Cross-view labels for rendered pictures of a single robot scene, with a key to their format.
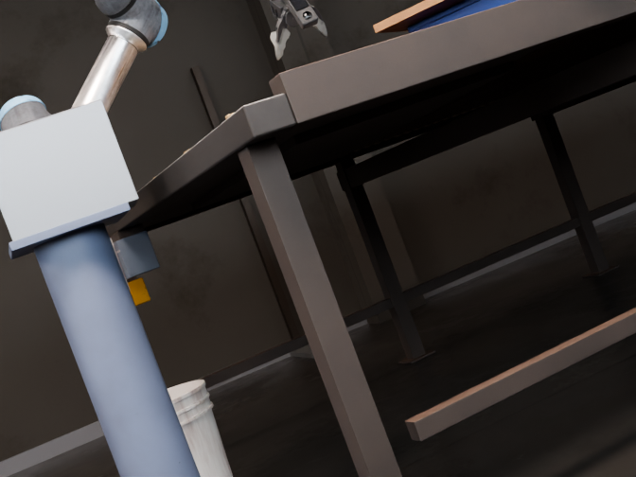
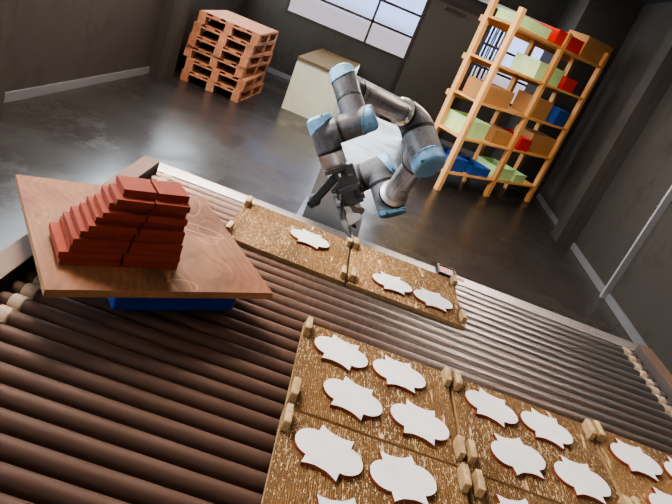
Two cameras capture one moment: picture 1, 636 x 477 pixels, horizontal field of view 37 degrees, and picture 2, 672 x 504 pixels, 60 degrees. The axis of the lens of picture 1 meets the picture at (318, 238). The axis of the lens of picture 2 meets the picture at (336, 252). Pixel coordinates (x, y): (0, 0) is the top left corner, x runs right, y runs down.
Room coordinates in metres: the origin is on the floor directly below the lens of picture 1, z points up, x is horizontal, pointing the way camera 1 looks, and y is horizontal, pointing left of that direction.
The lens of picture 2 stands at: (2.98, -1.68, 1.72)
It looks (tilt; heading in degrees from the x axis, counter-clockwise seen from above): 23 degrees down; 107
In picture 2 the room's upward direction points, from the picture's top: 23 degrees clockwise
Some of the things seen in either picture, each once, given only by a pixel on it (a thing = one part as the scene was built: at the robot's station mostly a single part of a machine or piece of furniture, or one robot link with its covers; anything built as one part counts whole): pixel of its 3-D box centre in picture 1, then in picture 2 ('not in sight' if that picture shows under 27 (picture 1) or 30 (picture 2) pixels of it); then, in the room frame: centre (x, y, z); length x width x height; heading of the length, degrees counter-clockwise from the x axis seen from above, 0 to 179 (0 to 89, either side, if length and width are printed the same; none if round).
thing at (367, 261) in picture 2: not in sight; (404, 282); (2.68, 0.17, 0.93); 0.41 x 0.35 x 0.02; 22
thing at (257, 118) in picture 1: (148, 203); (401, 265); (2.60, 0.40, 0.88); 2.08 x 0.09 x 0.06; 23
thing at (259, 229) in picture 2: not in sight; (291, 240); (2.29, 0.01, 0.93); 0.41 x 0.35 x 0.02; 21
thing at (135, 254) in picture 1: (132, 257); not in sight; (2.94, 0.56, 0.77); 0.14 x 0.11 x 0.18; 23
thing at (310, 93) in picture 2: not in sight; (324, 84); (-0.80, 6.65, 0.37); 2.15 x 0.69 x 0.73; 109
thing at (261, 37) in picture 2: not in sight; (231, 53); (-1.54, 5.16, 0.44); 1.24 x 0.85 x 0.88; 109
